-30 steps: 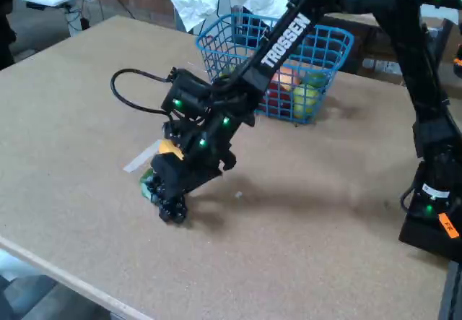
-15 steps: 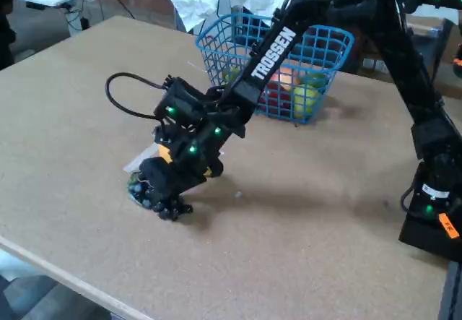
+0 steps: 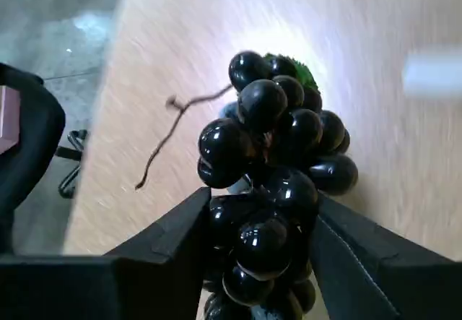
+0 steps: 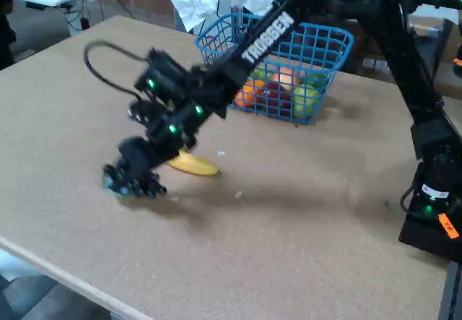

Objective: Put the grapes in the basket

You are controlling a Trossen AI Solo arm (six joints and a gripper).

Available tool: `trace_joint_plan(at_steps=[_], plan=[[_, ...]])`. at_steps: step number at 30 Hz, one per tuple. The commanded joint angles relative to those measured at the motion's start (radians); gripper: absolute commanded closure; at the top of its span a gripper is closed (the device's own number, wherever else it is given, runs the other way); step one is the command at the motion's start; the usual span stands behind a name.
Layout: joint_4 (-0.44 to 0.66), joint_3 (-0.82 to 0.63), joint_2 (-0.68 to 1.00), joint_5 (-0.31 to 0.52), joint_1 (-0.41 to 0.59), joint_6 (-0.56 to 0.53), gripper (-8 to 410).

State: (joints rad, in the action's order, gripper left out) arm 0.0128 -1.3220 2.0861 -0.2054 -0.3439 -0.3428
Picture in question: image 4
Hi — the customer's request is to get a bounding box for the black toy grapes bunch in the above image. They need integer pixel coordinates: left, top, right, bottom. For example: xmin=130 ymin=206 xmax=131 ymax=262
xmin=103 ymin=164 xmax=167 ymax=199

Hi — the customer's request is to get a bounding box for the yellow toy banana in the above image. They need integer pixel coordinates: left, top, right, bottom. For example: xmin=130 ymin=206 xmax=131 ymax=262
xmin=166 ymin=150 xmax=220 ymax=177

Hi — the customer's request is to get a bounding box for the toy orange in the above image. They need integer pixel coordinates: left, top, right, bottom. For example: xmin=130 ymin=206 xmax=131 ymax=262
xmin=234 ymin=79 xmax=268 ymax=108

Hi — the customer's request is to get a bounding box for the red toy pomegranate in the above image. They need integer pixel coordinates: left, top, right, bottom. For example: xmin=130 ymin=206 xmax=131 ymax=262
xmin=256 ymin=81 xmax=294 ymax=116

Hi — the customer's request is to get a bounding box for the red orange toy peach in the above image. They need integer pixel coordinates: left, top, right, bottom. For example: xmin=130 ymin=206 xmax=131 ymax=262
xmin=269 ymin=67 xmax=302 ymax=92

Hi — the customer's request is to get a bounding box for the large green toy apple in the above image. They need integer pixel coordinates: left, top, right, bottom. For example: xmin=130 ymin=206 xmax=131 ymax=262
xmin=292 ymin=84 xmax=322 ymax=119

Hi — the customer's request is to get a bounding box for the black bulky object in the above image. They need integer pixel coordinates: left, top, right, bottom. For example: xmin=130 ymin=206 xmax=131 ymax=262
xmin=0 ymin=0 xmax=17 ymax=71

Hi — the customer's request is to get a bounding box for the small green toy fruit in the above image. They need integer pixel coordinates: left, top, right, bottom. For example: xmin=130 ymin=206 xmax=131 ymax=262
xmin=305 ymin=71 xmax=328 ymax=89

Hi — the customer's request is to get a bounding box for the orange label tag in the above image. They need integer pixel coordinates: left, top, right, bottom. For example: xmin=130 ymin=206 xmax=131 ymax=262
xmin=438 ymin=213 xmax=460 ymax=240

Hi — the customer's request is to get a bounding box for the wooden workbench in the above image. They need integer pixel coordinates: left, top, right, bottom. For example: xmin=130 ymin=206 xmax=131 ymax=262
xmin=407 ymin=14 xmax=456 ymax=38

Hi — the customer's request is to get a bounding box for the small black camera box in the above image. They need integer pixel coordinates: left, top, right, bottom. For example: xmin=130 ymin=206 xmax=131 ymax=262
xmin=135 ymin=48 xmax=191 ymax=100

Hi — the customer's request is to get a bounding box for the looped black camera cable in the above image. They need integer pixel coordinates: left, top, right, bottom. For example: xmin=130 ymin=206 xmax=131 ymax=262
xmin=83 ymin=40 xmax=152 ymax=100

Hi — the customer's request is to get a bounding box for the blue wire basket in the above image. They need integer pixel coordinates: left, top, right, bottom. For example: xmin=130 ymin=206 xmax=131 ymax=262
xmin=196 ymin=12 xmax=355 ymax=125

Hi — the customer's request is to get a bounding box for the black base cable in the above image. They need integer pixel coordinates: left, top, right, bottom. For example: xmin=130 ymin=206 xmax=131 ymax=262
xmin=399 ymin=186 xmax=422 ymax=213

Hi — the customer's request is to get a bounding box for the dark metal frame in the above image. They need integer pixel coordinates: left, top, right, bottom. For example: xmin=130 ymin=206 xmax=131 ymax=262
xmin=437 ymin=260 xmax=462 ymax=320

